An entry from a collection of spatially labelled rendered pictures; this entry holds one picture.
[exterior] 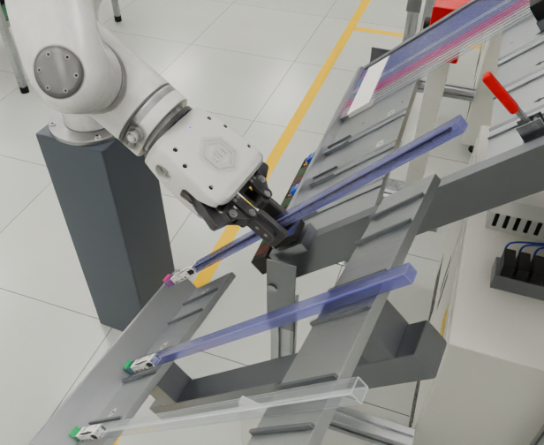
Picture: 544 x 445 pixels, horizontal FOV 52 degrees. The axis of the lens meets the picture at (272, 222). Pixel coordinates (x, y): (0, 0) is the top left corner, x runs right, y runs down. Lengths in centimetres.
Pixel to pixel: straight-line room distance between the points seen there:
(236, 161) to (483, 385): 66
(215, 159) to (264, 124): 197
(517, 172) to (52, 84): 54
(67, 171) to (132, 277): 34
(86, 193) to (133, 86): 80
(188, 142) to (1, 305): 146
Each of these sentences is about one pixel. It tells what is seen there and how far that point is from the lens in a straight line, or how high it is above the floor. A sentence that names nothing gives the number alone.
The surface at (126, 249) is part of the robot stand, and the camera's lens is 146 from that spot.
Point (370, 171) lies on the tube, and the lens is 53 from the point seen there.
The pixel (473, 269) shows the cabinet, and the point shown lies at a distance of 114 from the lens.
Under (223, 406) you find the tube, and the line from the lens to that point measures 49.
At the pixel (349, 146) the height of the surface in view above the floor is 76.
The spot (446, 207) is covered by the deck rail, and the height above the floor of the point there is 91.
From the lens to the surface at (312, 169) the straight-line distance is 112.
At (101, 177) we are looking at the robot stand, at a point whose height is 63.
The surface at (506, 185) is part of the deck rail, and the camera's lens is 77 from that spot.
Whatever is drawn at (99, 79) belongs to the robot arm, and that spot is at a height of 116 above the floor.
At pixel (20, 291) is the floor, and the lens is 202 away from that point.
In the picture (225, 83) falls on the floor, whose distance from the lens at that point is 290.
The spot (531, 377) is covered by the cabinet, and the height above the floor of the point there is 59.
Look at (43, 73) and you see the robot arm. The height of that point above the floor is 117.
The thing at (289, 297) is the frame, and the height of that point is 68.
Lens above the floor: 142
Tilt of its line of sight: 43 degrees down
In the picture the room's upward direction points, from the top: straight up
